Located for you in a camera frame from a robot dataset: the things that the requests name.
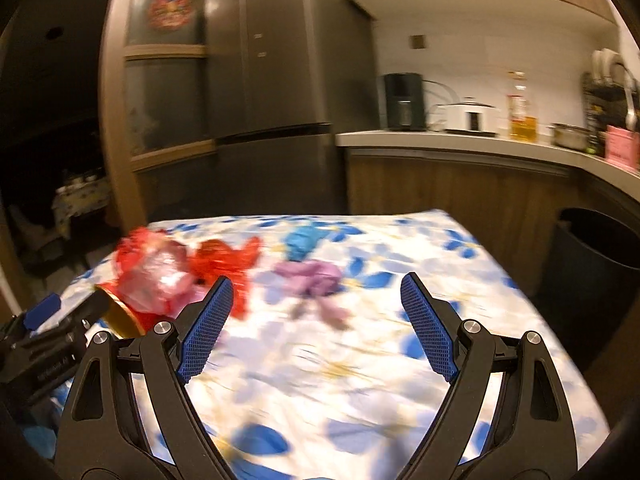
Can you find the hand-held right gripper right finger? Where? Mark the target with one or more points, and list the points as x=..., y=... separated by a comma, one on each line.
x=430, y=330

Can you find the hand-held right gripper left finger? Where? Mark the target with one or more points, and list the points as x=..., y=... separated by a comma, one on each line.
x=205, y=330

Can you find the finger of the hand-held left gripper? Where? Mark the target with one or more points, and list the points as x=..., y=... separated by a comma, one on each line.
x=90, y=307
x=42, y=310

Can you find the red gift bag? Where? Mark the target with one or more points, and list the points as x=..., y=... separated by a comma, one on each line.
x=150, y=280

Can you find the red plastic bag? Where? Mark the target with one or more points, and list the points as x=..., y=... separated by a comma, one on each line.
x=220, y=260

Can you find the purple plastic bag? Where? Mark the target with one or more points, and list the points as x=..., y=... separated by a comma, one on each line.
x=315, y=280

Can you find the blue plastic bag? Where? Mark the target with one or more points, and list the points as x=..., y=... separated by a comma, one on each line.
x=302, y=242

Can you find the black trash bin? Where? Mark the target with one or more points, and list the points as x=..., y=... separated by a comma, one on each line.
x=575, y=280

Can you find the person's left hand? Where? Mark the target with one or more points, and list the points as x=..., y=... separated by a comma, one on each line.
x=36, y=440

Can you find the side table with dotted cloth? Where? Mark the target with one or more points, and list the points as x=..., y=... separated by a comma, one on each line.
x=80, y=200

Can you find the blue floral tablecloth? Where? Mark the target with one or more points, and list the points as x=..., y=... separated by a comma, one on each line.
x=325, y=385

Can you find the wooden base cabinets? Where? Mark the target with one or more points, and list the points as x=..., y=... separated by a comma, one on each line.
x=440, y=185

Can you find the stone kitchen countertop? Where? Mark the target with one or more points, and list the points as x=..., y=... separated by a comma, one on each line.
x=425, y=139

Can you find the white electric cooker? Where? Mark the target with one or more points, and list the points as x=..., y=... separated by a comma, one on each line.
x=467, y=117

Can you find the wooden glass-panel door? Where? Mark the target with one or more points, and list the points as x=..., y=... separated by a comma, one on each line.
x=165, y=100

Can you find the black air fryer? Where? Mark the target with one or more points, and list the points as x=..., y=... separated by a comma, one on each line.
x=404, y=102

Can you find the cooking oil bottle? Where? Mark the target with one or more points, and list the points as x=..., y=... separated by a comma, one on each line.
x=522, y=115

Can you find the metal basin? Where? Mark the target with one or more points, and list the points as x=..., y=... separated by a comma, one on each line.
x=570, y=137

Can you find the dark grey refrigerator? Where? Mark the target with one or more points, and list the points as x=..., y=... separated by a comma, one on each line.
x=290, y=85

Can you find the pink utensil holder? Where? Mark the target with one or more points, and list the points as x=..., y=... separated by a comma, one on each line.
x=622, y=147

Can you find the black dish rack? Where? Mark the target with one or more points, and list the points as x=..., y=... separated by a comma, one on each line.
x=597, y=110

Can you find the white plastic spoon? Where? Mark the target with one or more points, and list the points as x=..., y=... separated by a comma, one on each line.
x=631, y=115

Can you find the red round door decoration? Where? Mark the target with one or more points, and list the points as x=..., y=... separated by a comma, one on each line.
x=169, y=9

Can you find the row of white plates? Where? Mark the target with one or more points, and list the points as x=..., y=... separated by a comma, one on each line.
x=605, y=62

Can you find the dark wall socket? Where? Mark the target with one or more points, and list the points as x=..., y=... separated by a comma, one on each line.
x=416, y=42

